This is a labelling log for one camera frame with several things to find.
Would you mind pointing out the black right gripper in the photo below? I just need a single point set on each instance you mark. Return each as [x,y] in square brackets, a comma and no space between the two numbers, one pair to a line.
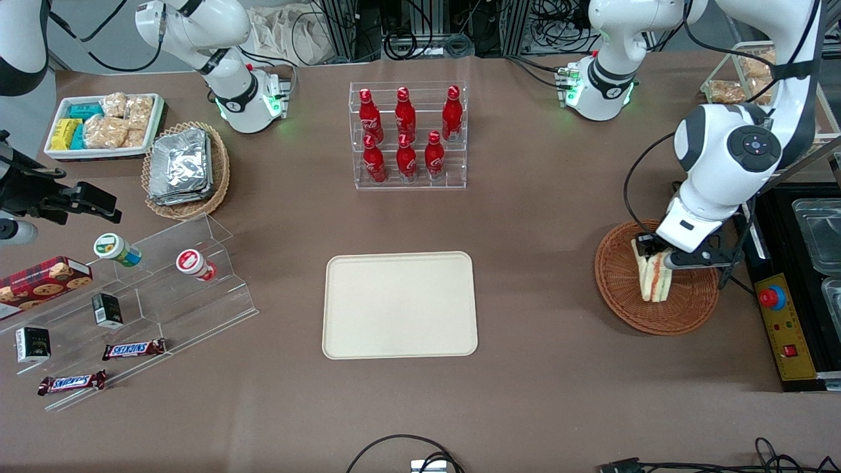
[25,192]

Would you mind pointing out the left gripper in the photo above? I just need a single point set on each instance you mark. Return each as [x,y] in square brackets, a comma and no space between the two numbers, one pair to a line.
[646,244]

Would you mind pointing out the triangular sandwich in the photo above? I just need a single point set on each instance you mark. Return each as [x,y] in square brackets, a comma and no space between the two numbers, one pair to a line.
[654,282]

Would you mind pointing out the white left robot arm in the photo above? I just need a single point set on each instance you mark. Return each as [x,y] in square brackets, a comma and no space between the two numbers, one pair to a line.
[723,157]

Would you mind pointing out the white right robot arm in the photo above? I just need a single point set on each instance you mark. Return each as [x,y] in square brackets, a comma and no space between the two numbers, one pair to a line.
[230,98]

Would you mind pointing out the round brown wicker basket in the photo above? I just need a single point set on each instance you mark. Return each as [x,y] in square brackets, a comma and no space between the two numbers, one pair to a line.
[617,289]

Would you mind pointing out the white rectangular snack tray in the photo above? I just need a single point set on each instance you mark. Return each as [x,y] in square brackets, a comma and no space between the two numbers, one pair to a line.
[98,154]

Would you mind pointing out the oval wicker basket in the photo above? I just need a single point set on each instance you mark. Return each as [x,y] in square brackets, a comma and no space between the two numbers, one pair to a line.
[220,171]

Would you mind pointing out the cream rectangular tray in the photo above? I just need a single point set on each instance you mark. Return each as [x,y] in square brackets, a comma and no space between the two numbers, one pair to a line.
[399,305]

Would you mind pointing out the green lid cup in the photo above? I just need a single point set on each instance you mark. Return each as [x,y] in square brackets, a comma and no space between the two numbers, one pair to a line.
[112,248]

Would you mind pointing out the teal snack packet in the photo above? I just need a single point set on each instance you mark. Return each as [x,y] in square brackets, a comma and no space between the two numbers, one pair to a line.
[85,110]
[78,138]

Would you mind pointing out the yellow snack packet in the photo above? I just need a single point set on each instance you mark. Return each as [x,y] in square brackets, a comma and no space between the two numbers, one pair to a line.
[64,135]

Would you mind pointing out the clear bag of snacks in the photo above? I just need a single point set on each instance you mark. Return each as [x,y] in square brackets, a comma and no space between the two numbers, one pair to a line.
[726,92]
[136,138]
[114,105]
[105,131]
[140,112]
[757,66]

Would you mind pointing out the red cookie box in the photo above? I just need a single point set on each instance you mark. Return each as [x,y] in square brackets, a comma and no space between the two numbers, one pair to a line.
[46,282]

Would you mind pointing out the silver foil container stack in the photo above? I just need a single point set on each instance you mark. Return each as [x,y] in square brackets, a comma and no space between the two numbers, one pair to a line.
[181,167]

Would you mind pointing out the red lid cup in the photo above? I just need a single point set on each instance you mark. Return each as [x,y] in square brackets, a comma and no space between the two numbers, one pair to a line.
[192,263]

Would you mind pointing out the small black white box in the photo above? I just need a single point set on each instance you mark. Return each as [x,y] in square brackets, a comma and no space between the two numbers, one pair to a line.
[33,345]

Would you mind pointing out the yellow control panel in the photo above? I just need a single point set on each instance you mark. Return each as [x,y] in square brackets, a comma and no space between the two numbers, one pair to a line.
[785,328]

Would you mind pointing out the snickers bar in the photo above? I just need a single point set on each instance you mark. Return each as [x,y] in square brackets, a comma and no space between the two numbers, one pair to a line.
[72,383]
[133,349]

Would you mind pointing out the clear acrylic step display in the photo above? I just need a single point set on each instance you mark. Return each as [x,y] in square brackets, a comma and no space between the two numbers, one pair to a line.
[197,309]

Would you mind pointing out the clear plastic container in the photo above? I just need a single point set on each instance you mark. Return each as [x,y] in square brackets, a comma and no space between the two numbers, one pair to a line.
[818,236]
[833,299]

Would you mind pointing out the black machine housing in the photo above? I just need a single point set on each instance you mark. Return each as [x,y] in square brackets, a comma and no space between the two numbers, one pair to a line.
[829,348]

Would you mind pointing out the red cola bottle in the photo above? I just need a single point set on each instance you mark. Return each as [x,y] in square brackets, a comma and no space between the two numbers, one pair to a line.
[452,117]
[374,164]
[405,117]
[434,161]
[370,118]
[407,163]

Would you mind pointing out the clear acrylic bottle rack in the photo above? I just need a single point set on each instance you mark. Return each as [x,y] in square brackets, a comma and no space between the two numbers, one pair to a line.
[407,186]

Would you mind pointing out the beige cloth bag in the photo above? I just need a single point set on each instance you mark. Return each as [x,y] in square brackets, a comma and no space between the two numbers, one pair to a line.
[282,36]

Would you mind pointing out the small silver device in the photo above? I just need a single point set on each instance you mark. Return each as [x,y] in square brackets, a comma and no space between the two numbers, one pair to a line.
[428,466]

